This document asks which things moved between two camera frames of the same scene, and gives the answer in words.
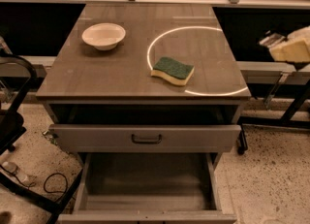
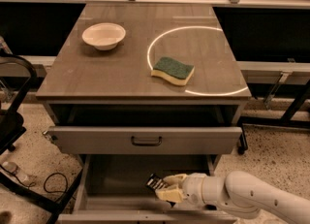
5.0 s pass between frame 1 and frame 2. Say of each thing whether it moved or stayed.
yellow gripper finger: moved
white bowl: stayed
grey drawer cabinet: stayed
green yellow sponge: stayed
